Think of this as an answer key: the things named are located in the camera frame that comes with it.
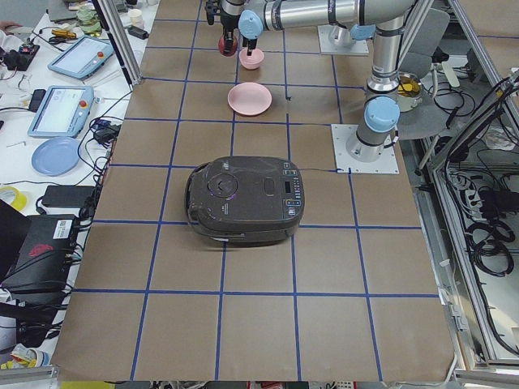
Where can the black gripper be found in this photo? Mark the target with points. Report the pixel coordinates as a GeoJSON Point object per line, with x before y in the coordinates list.
{"type": "Point", "coordinates": [251, 43]}
{"type": "Point", "coordinates": [228, 23]}

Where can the pink bowl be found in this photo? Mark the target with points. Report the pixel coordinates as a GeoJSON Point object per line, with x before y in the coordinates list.
{"type": "Point", "coordinates": [252, 61]}

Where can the red apple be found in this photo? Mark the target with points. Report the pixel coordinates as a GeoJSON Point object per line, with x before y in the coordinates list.
{"type": "Point", "coordinates": [227, 52]}

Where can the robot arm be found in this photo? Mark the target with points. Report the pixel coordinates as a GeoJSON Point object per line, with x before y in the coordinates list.
{"type": "Point", "coordinates": [390, 20]}
{"type": "Point", "coordinates": [339, 23]}

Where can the pink plate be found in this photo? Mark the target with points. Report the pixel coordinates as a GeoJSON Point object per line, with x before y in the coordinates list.
{"type": "Point", "coordinates": [249, 98]}

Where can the steel bowl on chair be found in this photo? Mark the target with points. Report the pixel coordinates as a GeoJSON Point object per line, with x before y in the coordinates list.
{"type": "Point", "coordinates": [409, 92]}

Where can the light blue plate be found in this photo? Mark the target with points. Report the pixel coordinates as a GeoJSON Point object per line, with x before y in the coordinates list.
{"type": "Point", "coordinates": [56, 156]}

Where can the dark grey rice cooker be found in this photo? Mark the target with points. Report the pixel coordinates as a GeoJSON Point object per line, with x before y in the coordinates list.
{"type": "Point", "coordinates": [245, 199]}

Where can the blue teach pendant far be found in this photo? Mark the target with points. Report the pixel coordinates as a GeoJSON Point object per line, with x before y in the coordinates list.
{"type": "Point", "coordinates": [84, 58]}

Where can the blue teach pendant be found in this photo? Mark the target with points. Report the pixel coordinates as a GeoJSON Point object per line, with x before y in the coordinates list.
{"type": "Point", "coordinates": [84, 58]}
{"type": "Point", "coordinates": [63, 112]}

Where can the blue teach pendant near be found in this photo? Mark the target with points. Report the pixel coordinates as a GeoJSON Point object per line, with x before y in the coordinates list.
{"type": "Point", "coordinates": [63, 112]}

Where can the black power adapter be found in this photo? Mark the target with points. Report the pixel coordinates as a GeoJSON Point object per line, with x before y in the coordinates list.
{"type": "Point", "coordinates": [66, 196]}

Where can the yellow tape roll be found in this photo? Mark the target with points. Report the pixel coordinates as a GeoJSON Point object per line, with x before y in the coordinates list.
{"type": "Point", "coordinates": [13, 197]}

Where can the black laptop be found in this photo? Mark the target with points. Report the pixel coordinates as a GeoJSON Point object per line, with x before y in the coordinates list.
{"type": "Point", "coordinates": [35, 252]}

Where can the aluminium frame post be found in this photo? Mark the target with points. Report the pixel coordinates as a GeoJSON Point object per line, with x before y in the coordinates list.
{"type": "Point", "coordinates": [112, 24]}

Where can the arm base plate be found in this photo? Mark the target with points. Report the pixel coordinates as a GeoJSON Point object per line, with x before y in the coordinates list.
{"type": "Point", "coordinates": [353, 156]}
{"type": "Point", "coordinates": [335, 40]}

